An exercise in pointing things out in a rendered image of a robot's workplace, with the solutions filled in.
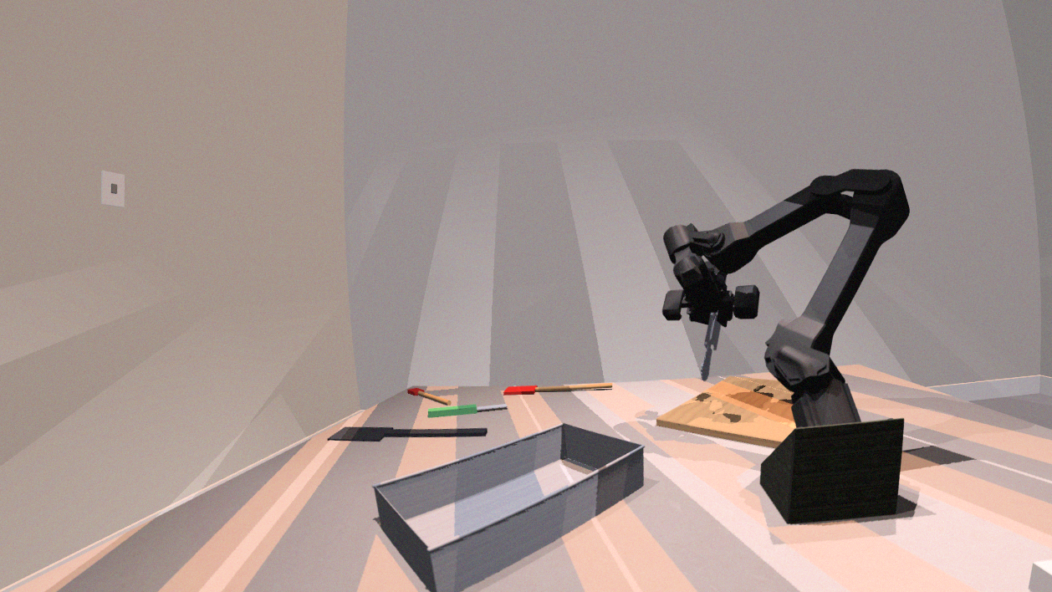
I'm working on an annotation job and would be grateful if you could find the grey rectangular roasting tin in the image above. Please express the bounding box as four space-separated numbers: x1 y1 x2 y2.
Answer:
372 422 645 592

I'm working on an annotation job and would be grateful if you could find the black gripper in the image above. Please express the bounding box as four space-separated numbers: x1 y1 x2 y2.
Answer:
662 271 760 327

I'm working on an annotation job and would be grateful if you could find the light wooden board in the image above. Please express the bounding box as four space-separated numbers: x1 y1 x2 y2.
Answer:
656 376 796 448

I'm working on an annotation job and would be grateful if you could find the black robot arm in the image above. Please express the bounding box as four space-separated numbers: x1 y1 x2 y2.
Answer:
663 169 910 428

